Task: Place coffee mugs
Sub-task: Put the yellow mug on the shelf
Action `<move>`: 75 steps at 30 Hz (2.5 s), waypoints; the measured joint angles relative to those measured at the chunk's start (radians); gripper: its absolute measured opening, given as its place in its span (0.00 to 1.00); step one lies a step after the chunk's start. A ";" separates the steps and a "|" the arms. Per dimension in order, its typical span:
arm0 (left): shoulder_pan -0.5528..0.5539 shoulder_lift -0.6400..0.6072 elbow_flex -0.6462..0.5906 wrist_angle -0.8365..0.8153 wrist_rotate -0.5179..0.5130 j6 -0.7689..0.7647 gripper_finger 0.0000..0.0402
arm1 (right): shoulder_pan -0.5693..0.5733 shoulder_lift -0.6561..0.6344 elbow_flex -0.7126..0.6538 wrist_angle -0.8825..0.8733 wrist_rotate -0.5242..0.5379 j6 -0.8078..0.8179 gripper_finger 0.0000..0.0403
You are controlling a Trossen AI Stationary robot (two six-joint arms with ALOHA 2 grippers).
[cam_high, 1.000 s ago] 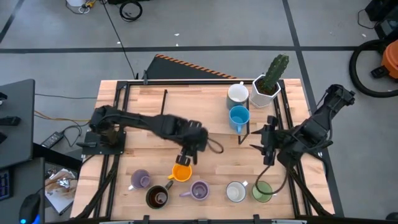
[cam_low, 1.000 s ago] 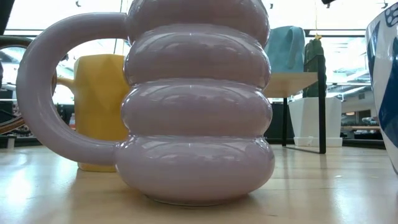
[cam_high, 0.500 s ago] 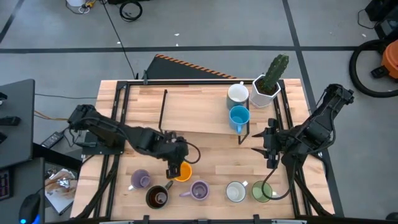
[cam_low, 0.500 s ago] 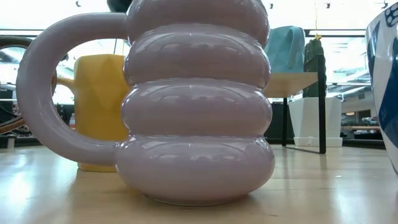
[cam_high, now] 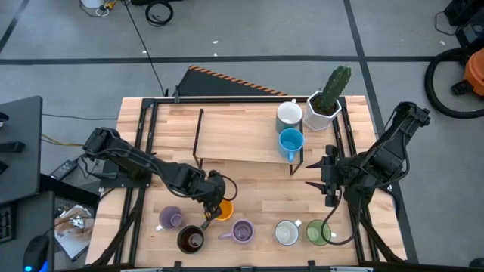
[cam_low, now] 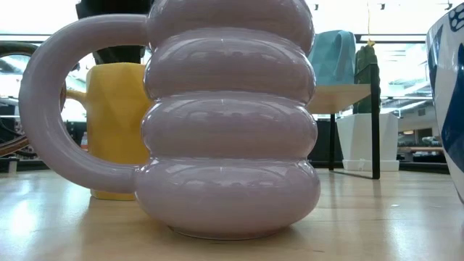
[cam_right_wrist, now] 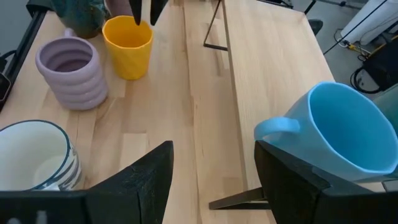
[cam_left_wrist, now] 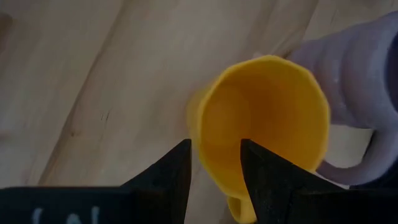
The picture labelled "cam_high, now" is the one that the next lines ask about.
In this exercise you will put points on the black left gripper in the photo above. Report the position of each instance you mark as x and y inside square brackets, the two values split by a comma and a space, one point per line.
[213, 189]

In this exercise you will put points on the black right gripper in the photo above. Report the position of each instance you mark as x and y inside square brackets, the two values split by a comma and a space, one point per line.
[332, 174]

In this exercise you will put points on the orange mug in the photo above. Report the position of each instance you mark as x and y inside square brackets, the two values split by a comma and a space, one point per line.
[227, 211]

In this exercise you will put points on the dark mug teal speckled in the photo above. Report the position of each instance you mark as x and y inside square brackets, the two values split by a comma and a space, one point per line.
[191, 240]

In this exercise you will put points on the lilac ribbed mug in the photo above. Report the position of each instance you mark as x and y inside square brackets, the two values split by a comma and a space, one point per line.
[242, 231]

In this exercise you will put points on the green mug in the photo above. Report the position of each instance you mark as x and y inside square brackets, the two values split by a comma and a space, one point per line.
[315, 234]

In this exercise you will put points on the white mug blue pattern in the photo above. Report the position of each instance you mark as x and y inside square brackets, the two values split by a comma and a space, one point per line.
[286, 233]

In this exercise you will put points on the white mug teal outside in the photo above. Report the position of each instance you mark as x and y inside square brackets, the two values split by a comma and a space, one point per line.
[289, 113]

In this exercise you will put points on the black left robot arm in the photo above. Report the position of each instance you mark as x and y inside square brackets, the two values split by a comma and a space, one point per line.
[151, 166]

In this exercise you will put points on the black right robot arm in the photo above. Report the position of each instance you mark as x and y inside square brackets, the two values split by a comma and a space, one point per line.
[389, 155]

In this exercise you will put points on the white hexagonal plant pot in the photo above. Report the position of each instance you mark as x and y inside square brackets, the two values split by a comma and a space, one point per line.
[314, 119]

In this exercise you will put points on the wooden shelf black metal legs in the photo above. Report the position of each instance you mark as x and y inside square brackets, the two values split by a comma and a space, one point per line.
[242, 136]

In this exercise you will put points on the green cactus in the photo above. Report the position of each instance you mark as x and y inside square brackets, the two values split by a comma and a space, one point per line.
[334, 88]

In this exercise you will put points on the black ramp orange stripes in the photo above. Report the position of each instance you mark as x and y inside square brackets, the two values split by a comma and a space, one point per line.
[204, 85]

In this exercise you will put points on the crumpled foil paper bag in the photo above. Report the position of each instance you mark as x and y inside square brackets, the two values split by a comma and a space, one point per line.
[75, 223]

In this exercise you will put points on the orange black vacuum cleaner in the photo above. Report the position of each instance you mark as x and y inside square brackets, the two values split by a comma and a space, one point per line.
[428, 81]

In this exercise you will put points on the black power adapter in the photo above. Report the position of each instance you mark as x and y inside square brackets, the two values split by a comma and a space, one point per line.
[63, 170]

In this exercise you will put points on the black computer mouse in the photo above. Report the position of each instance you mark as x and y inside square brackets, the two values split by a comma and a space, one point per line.
[36, 252]

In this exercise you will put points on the black equipment case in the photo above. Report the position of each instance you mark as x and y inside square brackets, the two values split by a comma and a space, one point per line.
[469, 15]

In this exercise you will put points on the white bucket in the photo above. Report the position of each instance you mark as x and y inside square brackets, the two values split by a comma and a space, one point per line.
[92, 3]

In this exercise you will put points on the silver metal bracket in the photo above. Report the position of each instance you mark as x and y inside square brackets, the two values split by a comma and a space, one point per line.
[351, 269]
[141, 269]

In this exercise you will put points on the black aluminium table frame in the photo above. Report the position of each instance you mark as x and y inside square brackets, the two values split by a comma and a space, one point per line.
[196, 100]

